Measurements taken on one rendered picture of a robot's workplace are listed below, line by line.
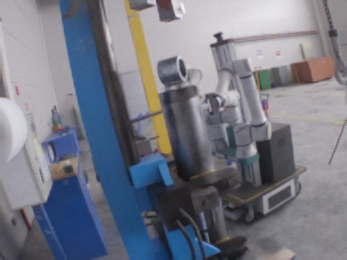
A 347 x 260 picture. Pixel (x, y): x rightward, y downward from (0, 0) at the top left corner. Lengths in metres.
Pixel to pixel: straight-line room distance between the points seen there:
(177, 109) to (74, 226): 1.78
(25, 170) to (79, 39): 0.71
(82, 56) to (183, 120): 0.63
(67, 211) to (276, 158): 2.10
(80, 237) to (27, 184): 1.76
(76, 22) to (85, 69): 0.27
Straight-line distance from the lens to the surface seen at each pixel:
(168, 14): 1.81
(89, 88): 1.50
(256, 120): 2.50
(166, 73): 1.58
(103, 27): 1.43
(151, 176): 1.43
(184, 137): 1.57
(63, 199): 2.82
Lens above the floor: 1.55
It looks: 10 degrees down
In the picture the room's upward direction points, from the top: 14 degrees counter-clockwise
